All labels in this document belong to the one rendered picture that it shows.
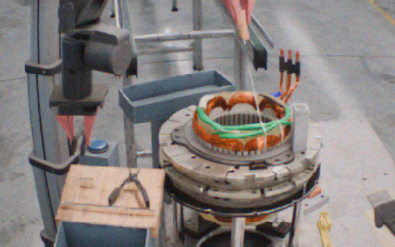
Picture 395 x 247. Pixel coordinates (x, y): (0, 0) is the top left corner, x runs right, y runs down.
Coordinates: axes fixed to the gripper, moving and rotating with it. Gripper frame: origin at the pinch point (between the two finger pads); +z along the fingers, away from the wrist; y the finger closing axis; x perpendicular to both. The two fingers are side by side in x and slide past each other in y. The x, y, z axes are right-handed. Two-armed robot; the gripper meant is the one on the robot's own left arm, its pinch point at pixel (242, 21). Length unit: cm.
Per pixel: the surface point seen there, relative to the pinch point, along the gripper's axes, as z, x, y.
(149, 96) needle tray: 15.0, 43.3, -10.3
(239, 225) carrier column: 38.2, 0.2, -4.0
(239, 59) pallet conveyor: 12, 174, 54
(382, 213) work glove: 49, 18, 42
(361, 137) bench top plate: 35, 59, 55
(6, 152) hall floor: 47, 241, -60
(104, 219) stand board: 31.7, -7.3, -30.4
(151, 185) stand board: 28.1, 1.3, -19.5
